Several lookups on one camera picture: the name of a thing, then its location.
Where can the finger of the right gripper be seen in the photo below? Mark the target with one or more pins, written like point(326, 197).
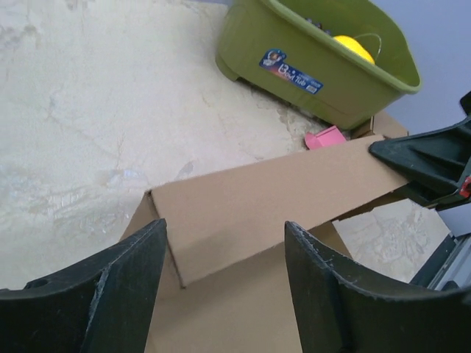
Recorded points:
point(436, 165)

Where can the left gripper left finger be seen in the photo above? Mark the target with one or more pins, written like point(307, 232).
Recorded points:
point(103, 303)

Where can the olive green plastic tub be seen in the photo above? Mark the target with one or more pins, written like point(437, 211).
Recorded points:
point(271, 45)

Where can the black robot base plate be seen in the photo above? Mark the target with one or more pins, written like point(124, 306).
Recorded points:
point(448, 267)

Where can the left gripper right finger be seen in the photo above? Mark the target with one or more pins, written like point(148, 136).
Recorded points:
point(343, 306)

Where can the yellow mango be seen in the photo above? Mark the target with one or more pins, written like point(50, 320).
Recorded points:
point(354, 46)

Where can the dark purple grape bunch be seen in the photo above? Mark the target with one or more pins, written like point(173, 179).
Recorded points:
point(318, 25)

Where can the small brown cardboard box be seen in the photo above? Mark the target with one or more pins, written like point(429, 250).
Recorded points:
point(380, 124)

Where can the pink notepad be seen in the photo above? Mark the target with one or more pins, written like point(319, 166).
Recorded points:
point(327, 137)

